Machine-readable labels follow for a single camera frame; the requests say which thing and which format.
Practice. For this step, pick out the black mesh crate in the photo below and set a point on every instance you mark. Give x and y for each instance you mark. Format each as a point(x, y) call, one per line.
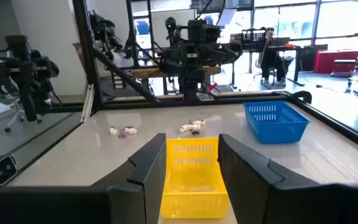
point(253, 39)

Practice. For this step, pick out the purple translucent witch hat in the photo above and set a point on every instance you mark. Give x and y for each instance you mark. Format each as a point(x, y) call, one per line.
point(122, 134)

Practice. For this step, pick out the blue plastic basket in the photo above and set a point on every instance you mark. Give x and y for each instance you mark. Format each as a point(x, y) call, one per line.
point(275, 130)

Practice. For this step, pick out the wooden workbench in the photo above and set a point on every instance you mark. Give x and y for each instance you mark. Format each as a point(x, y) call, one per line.
point(145, 72)

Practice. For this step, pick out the grey office chair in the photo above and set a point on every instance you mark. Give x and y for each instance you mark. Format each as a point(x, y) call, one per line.
point(8, 96)

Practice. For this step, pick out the small red equipment case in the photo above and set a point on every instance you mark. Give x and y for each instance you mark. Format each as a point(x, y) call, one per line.
point(343, 68)

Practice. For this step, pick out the yellow plastic basket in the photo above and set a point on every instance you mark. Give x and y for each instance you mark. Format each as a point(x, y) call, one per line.
point(194, 183)

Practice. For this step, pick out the black office desk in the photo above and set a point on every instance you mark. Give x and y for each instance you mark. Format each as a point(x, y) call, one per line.
point(297, 65)

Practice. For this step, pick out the large red equipment case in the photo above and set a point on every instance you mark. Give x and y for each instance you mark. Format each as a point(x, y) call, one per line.
point(325, 60)

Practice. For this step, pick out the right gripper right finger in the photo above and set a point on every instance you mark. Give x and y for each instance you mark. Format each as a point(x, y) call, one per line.
point(244, 180)

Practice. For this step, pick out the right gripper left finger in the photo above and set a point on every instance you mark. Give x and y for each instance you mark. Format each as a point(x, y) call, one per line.
point(148, 180)

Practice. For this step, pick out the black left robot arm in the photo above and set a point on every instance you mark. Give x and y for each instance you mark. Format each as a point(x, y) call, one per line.
point(193, 84)

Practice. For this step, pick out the person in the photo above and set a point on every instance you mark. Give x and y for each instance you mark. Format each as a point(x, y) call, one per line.
point(272, 62)

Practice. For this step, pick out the silver aluminium extrusion bar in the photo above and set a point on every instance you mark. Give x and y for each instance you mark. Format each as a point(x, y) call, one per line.
point(87, 102)

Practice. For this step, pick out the black frame clamp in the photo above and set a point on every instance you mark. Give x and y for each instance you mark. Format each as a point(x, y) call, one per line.
point(303, 95)

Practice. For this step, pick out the red tape tag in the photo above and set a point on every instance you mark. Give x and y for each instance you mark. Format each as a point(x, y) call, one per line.
point(212, 87)

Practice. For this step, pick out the white whiteboard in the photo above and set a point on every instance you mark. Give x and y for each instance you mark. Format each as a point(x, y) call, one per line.
point(160, 28)

